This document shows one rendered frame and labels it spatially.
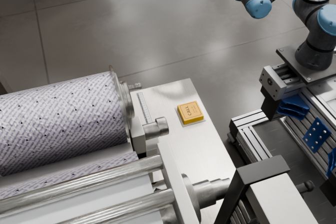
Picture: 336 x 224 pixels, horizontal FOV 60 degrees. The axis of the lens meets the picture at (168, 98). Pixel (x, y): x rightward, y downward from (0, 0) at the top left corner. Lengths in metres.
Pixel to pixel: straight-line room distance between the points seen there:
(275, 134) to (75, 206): 1.66
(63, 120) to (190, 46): 2.16
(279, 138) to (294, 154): 0.12
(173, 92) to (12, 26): 2.35
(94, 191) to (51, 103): 0.27
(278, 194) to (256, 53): 2.38
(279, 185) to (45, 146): 0.39
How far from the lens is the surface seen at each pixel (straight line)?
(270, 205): 0.29
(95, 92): 0.52
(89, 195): 0.29
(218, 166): 0.90
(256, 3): 1.03
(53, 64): 2.62
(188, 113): 0.96
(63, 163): 0.56
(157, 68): 2.41
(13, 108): 0.55
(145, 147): 0.63
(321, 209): 1.75
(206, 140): 0.94
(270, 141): 1.83
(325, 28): 1.28
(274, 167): 0.31
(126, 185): 0.29
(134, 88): 0.58
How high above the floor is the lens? 1.70
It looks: 51 degrees down
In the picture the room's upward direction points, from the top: straight up
